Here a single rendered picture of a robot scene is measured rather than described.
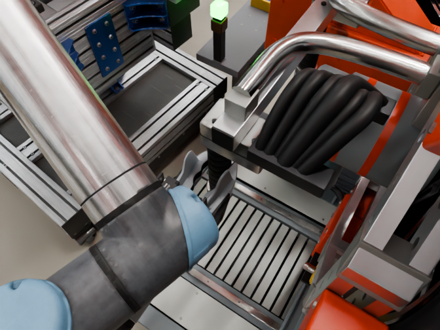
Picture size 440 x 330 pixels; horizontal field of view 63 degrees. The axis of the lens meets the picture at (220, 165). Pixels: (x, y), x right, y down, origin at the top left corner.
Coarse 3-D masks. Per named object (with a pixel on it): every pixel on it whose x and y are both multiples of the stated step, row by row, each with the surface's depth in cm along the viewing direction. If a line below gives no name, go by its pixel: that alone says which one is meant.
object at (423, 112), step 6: (438, 90) 43; (432, 96) 44; (438, 96) 43; (420, 102) 50; (426, 102) 45; (432, 102) 44; (420, 108) 47; (426, 108) 45; (432, 108) 45; (420, 114) 46; (426, 114) 46; (414, 120) 48; (420, 120) 47; (426, 120) 46; (414, 126) 48; (420, 126) 48
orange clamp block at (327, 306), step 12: (324, 300) 39; (336, 300) 39; (312, 312) 40; (324, 312) 39; (336, 312) 39; (348, 312) 39; (360, 312) 39; (312, 324) 38; (324, 324) 38; (336, 324) 38; (348, 324) 38; (360, 324) 38; (372, 324) 38; (384, 324) 38
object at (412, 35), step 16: (336, 0) 48; (352, 0) 47; (352, 16) 47; (368, 16) 46; (384, 16) 45; (384, 32) 46; (400, 32) 45; (416, 32) 44; (432, 32) 44; (416, 48) 45; (432, 48) 44
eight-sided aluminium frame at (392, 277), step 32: (416, 160) 30; (352, 192) 80; (384, 192) 35; (416, 192) 31; (384, 224) 32; (320, 256) 70; (352, 256) 34; (384, 256) 32; (416, 256) 31; (320, 288) 45; (352, 288) 57; (384, 288) 33; (416, 288) 32
